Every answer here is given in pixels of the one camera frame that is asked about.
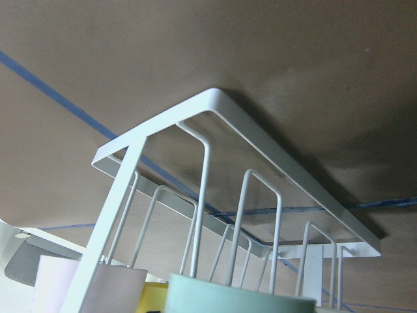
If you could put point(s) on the green cup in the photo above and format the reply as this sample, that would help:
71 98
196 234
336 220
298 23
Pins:
187 294

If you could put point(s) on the yellow cup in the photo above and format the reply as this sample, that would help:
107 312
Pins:
153 297

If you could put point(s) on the pink cup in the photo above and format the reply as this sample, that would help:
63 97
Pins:
113 289

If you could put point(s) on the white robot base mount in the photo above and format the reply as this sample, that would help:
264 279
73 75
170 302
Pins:
21 252

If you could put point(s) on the white wire cup rack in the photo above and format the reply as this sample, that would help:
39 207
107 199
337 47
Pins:
216 101

